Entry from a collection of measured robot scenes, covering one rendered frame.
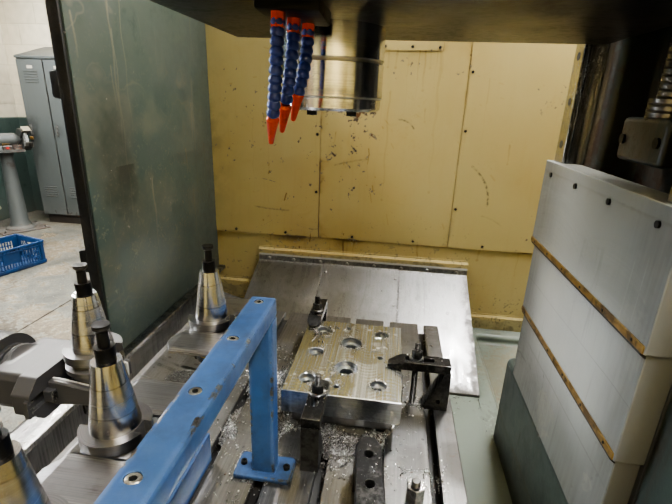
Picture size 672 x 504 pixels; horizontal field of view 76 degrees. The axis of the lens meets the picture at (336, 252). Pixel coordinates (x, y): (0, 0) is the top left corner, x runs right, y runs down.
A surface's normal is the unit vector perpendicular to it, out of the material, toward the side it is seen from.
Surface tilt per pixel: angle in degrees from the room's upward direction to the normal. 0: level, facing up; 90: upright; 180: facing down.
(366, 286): 24
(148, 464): 0
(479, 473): 0
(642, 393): 90
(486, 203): 90
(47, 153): 90
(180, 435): 0
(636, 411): 90
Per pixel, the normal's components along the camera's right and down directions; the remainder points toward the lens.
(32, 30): -0.13, 0.32
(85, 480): 0.04, -0.94
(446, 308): -0.03, -0.73
